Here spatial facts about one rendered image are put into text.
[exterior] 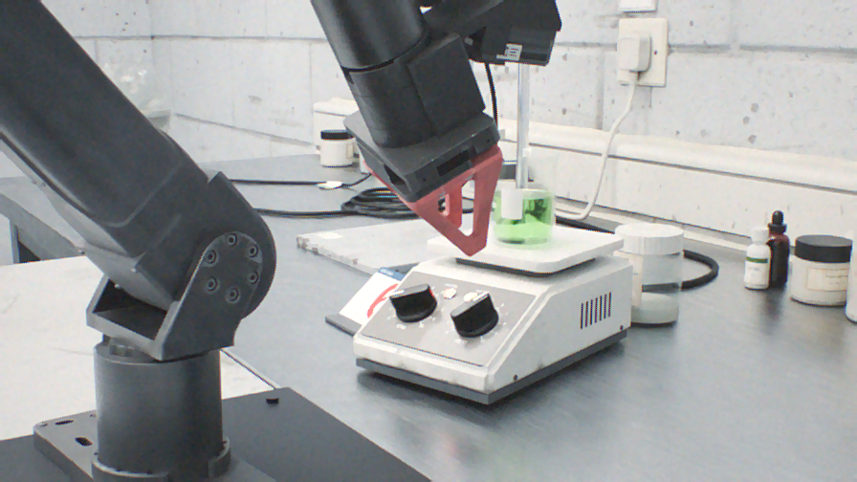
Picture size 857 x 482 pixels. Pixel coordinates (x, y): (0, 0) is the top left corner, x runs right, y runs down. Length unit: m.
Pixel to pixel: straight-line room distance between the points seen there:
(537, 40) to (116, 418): 0.33
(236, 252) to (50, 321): 0.46
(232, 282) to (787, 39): 0.84
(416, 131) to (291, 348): 0.28
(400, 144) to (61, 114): 0.22
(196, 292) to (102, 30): 2.62
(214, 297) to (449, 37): 0.21
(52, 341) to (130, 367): 0.38
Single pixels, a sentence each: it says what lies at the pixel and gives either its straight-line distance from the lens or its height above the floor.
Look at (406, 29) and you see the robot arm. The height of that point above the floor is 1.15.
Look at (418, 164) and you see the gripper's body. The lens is 0.57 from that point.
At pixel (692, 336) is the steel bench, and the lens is 0.85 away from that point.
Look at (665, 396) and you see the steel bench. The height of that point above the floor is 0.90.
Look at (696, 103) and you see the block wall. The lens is 1.28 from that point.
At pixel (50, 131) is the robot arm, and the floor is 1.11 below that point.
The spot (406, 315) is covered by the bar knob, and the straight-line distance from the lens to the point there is 0.72.
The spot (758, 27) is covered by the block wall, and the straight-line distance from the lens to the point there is 1.22.
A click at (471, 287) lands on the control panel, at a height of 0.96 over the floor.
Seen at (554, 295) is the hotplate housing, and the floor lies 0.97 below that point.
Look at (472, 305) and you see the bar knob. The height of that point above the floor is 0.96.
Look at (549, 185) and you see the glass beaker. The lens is 0.75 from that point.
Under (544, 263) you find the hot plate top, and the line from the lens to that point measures 0.71.
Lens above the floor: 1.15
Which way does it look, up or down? 13 degrees down
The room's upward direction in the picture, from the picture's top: straight up
